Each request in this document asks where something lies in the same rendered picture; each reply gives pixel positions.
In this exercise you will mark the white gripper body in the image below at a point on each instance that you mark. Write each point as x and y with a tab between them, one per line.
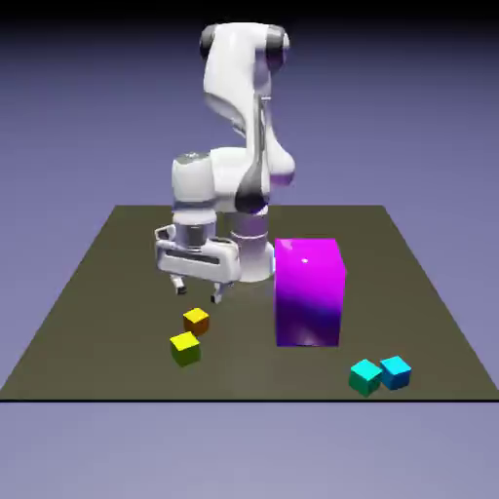
195	261

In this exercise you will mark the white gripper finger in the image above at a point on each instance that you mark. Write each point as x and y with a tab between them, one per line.
178	284
218	291

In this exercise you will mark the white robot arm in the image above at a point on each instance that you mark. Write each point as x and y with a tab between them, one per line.
228	78

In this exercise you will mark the small orange cube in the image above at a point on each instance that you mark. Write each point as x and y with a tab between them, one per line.
196	321

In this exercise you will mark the small yellow cube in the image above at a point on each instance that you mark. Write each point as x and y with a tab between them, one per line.
185	348

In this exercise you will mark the small teal cube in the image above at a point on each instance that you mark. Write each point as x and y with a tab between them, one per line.
365	377

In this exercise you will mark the small blue cube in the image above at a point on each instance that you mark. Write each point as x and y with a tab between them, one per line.
396	372

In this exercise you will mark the large magenta box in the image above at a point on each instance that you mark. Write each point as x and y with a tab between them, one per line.
308	292

